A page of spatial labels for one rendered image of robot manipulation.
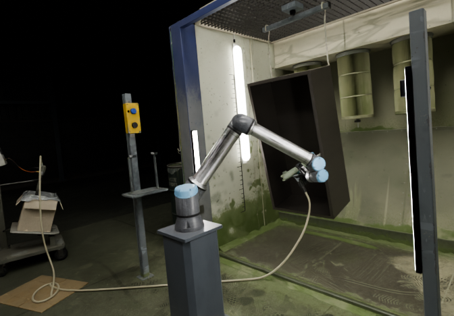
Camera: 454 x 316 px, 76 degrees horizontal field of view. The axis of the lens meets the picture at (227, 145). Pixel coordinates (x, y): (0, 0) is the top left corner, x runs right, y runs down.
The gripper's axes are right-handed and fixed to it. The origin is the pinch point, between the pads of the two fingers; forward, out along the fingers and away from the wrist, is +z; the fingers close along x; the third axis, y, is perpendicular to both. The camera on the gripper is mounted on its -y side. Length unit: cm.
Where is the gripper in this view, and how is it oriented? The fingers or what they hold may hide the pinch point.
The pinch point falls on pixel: (295, 173)
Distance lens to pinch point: 242.3
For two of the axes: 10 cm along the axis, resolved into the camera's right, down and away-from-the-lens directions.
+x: 8.2, -4.9, 2.9
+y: 5.0, 8.7, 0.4
